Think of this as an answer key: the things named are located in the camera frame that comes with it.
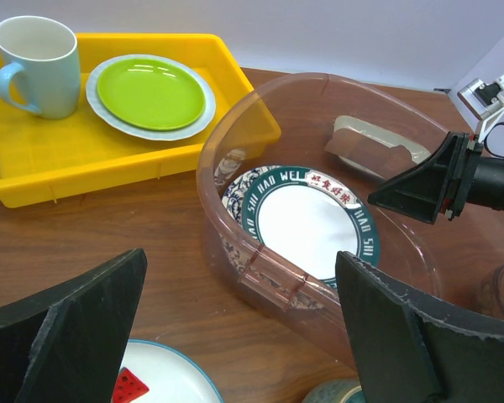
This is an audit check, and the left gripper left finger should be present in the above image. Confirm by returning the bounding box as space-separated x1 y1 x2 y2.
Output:
0 249 147 402

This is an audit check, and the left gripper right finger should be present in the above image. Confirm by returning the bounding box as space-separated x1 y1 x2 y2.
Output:
335 252 504 402

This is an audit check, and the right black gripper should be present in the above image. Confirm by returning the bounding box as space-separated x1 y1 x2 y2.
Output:
367 132 504 224

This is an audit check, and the watermelon pattern plate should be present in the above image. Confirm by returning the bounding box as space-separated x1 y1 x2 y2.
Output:
112 339 223 402

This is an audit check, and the green rim lettered plate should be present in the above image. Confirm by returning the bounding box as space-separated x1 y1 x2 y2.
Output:
242 165 381 288

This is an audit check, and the blue floral plate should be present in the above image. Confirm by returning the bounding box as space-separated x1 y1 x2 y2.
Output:
216 165 341 311

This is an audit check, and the clear plastic bin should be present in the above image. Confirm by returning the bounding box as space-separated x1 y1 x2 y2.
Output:
197 73 446 365

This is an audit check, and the light blue rectangular dish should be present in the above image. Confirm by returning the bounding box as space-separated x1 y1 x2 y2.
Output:
324 116 431 179

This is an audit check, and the teal ceramic mug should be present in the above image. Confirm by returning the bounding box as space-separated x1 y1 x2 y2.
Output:
302 379 365 403

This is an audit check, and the dark bowl under patterned bowl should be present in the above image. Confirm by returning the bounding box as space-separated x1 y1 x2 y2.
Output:
478 264 504 321

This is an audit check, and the yellow plastic tray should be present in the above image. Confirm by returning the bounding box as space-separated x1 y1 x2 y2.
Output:
0 31 282 210

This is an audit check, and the grey rimmed plate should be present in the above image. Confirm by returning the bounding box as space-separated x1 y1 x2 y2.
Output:
86 57 216 142

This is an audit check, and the lime green plate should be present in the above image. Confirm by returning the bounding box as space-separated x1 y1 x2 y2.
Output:
95 55 208 132

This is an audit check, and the light blue white mug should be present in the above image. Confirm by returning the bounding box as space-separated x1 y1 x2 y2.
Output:
0 15 81 119

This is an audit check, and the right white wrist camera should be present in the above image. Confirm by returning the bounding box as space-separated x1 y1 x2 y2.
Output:
457 74 504 143

